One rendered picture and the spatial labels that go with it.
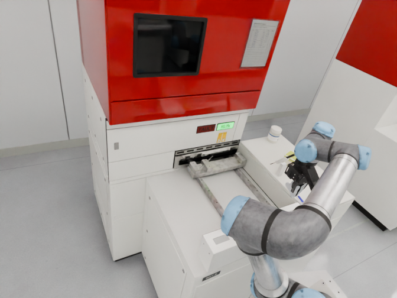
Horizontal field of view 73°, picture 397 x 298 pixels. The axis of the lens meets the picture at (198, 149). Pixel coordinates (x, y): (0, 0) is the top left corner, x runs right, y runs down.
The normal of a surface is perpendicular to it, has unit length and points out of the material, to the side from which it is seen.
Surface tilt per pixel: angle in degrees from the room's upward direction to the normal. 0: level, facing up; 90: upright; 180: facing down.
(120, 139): 90
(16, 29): 90
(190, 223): 0
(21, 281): 0
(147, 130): 90
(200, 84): 90
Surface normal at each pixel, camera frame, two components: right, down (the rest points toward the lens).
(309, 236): 0.19, -0.15
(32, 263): 0.16, -0.79
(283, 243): -0.29, 0.06
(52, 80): 0.45, 0.59
